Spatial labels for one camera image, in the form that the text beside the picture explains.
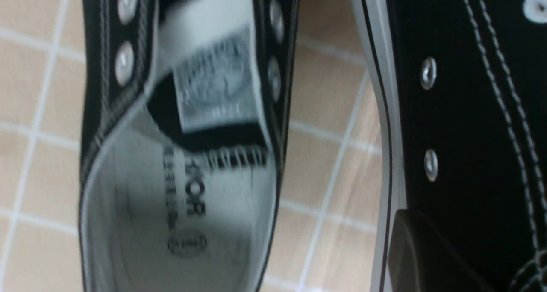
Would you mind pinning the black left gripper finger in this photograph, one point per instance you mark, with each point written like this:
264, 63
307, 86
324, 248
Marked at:
421, 260

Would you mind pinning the black canvas sneaker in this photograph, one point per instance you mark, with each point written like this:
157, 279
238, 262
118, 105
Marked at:
184, 140
461, 90

